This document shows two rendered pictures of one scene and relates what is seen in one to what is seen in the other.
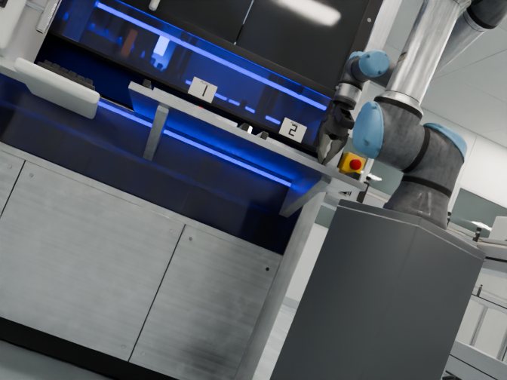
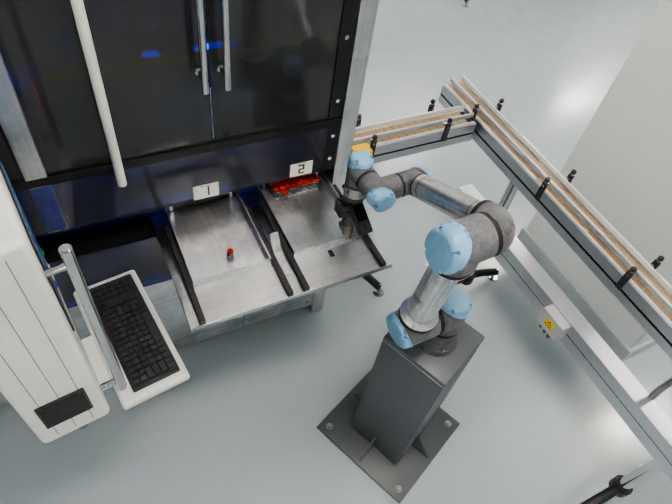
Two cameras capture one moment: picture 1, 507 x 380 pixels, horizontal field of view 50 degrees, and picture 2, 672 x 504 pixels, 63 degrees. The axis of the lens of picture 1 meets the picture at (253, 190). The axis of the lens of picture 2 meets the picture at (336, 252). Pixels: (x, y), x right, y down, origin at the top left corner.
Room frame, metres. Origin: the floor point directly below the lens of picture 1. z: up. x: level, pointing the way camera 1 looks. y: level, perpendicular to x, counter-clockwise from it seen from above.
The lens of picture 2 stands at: (0.51, 0.39, 2.33)
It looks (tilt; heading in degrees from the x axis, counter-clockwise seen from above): 50 degrees down; 335
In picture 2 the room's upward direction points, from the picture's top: 11 degrees clockwise
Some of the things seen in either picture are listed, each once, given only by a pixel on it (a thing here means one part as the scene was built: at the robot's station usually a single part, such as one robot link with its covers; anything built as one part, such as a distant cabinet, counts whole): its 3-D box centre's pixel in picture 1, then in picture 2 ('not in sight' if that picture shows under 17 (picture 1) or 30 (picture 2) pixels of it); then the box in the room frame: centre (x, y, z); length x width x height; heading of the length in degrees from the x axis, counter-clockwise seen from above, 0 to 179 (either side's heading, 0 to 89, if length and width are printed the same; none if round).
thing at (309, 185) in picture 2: not in sight; (296, 188); (1.89, -0.04, 0.90); 0.18 x 0.02 x 0.05; 100
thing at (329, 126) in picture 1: (336, 119); (351, 204); (1.65, -0.16, 1.05); 0.09 x 0.08 x 0.12; 9
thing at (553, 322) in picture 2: not in sight; (553, 322); (1.34, -1.04, 0.50); 0.12 x 0.05 x 0.09; 9
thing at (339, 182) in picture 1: (238, 145); (271, 242); (1.69, 0.09, 0.87); 0.70 x 0.48 x 0.02; 99
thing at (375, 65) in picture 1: (375, 68); (380, 190); (1.54, -0.19, 1.21); 0.11 x 0.11 x 0.08; 11
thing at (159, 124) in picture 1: (154, 136); not in sight; (1.64, 0.34, 0.80); 0.34 x 0.03 x 0.13; 9
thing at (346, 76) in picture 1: (356, 72); (359, 170); (1.64, -0.16, 1.21); 0.09 x 0.08 x 0.11; 11
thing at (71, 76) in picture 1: (69, 85); (131, 327); (1.47, 0.57, 0.82); 0.40 x 0.14 x 0.02; 17
